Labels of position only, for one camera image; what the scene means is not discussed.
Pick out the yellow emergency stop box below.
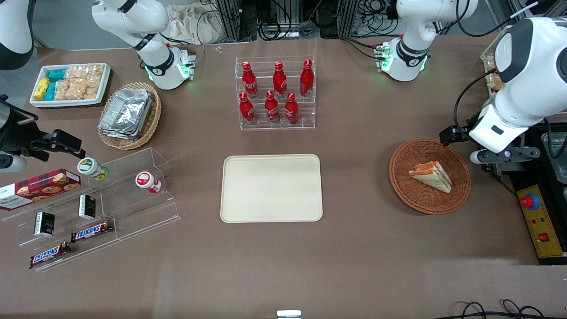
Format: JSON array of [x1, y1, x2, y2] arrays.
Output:
[[517, 184, 566, 259]]

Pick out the yellow snack pack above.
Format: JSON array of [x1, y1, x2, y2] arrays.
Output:
[[34, 77, 52, 101]]

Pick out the white wire rack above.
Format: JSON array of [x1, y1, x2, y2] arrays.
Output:
[[480, 50, 508, 97]]

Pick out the light oval wicker basket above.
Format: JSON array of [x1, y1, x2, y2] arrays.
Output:
[[97, 82, 163, 151]]

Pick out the small black box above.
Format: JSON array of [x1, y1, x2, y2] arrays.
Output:
[[34, 211, 56, 237], [78, 195, 97, 221]]

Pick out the black base cables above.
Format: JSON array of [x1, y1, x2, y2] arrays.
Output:
[[340, 36, 387, 61]]

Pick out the cream plastic tray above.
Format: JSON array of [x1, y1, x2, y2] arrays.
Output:
[[220, 154, 324, 223]]

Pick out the clear acrylic bottle rack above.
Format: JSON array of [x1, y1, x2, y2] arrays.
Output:
[[235, 55, 316, 131]]

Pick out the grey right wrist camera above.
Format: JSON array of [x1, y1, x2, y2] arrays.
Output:
[[0, 152, 27, 174]]

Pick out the black machine frame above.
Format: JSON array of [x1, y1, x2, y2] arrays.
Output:
[[481, 122, 567, 267]]

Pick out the white rectangular snack tray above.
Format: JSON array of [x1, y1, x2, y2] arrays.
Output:
[[29, 62, 112, 109]]

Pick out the clear acrylic stepped shelf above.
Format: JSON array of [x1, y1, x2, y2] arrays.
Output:
[[0, 147, 182, 272]]

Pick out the green lid yogurt cup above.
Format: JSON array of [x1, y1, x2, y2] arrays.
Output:
[[77, 157, 109, 181]]

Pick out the red tartan cookie box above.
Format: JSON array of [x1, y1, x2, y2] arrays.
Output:
[[0, 168, 82, 212]]

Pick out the beige cloth bag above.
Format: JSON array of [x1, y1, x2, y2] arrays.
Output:
[[166, 3, 223, 45]]

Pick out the brown snickers bar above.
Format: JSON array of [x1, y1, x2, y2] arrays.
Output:
[[70, 220, 114, 243], [29, 241, 72, 270]]

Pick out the stacked aluminium foil trays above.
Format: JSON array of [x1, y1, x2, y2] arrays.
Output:
[[98, 88, 154, 140]]

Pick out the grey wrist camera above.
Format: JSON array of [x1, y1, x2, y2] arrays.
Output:
[[0, 152, 27, 174], [470, 148, 541, 165]]

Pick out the red lid yogurt cup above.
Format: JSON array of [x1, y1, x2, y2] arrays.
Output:
[[135, 171, 163, 195]]

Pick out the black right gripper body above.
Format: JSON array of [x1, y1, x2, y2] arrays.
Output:
[[0, 94, 39, 154]]

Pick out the triangular sandwich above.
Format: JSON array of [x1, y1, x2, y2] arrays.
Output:
[[408, 161, 453, 194]]

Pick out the brown wicker basket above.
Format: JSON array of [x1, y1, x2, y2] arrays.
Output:
[[388, 139, 472, 216]]

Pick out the red cola bottle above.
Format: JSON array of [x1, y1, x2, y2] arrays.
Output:
[[241, 61, 260, 99], [239, 92, 256, 126], [272, 61, 288, 99], [264, 90, 281, 125], [299, 59, 315, 98], [283, 92, 299, 126]]

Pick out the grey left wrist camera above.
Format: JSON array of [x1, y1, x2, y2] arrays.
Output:
[[470, 148, 541, 165]]

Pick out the steel pan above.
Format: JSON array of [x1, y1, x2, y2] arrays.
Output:
[[540, 132, 567, 185]]

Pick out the black floor cables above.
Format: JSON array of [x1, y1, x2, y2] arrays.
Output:
[[442, 299, 562, 319]]

